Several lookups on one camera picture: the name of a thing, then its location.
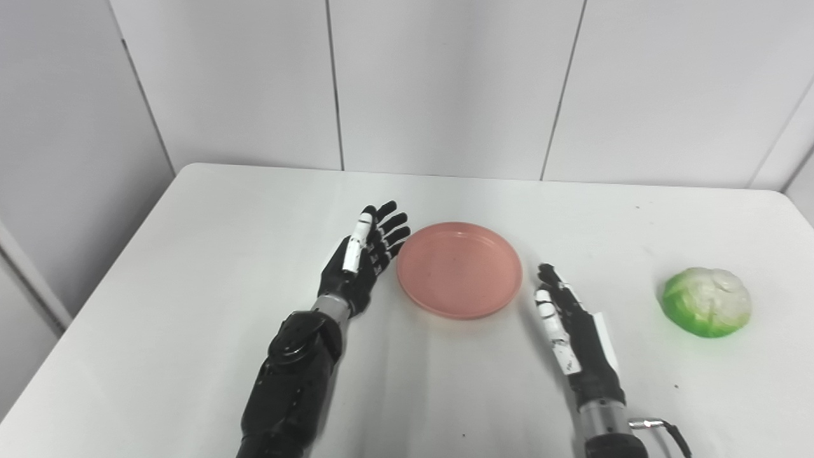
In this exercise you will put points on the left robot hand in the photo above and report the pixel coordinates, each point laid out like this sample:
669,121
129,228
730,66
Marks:
356,267

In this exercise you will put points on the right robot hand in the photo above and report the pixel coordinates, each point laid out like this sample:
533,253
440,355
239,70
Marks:
579,337

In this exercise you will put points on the pink plate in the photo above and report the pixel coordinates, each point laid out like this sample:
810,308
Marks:
459,270

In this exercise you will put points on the green white cabbage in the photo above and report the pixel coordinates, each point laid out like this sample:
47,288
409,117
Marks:
707,302

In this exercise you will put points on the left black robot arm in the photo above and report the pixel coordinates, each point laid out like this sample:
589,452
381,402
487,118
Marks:
292,388

